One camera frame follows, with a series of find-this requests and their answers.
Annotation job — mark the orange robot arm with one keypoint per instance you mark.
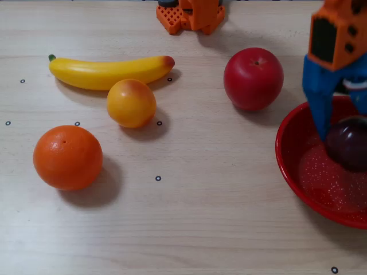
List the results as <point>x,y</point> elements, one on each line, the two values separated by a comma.
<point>344,28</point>

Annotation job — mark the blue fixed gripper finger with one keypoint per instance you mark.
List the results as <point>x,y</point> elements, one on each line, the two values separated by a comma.
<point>321,114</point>

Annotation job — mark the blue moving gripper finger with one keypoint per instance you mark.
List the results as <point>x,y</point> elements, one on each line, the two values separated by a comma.
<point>359,98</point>

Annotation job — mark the red speckled bowl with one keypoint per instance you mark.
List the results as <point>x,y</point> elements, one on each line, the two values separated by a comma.
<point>315,183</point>

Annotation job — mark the red apple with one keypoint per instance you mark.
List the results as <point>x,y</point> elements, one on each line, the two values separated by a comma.
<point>253,80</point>

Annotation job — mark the orange fruit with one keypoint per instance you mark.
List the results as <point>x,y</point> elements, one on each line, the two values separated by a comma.
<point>68,158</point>

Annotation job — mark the orange robot base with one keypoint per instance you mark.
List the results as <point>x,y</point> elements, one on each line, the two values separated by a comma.
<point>169,17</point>

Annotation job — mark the yellow banana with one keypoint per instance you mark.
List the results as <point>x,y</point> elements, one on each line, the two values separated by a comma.
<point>103,73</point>

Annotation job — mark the dark purple plum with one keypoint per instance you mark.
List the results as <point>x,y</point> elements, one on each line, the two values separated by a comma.
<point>348,146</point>

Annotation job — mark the yellow orange peach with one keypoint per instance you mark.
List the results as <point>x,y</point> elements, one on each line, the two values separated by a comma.
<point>131,103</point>

